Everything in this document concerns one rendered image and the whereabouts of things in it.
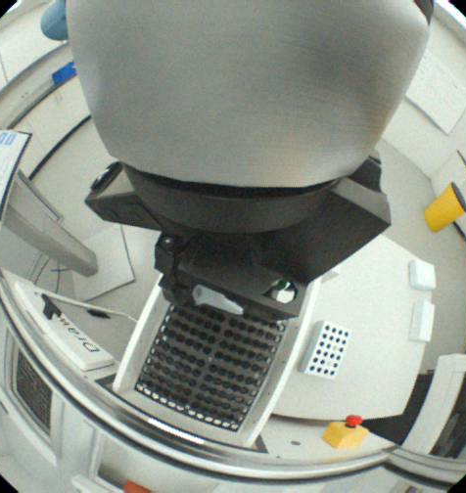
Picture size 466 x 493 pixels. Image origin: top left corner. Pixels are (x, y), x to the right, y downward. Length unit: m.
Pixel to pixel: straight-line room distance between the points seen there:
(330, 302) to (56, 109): 3.23
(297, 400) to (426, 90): 3.51
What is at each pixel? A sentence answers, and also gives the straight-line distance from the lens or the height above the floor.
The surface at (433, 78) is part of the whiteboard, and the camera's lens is 3.48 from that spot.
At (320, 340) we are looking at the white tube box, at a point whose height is 0.80.
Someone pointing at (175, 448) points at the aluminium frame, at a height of 0.98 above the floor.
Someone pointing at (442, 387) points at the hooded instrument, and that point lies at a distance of 0.87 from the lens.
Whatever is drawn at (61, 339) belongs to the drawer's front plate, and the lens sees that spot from 0.40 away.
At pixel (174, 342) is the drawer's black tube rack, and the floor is 0.90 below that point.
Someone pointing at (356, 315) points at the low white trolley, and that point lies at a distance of 0.56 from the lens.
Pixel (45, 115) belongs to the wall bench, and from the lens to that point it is 3.07.
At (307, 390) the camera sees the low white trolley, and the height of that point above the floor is 0.76.
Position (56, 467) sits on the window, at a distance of 0.23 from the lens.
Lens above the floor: 1.20
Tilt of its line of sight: 67 degrees down
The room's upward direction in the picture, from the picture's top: 9 degrees clockwise
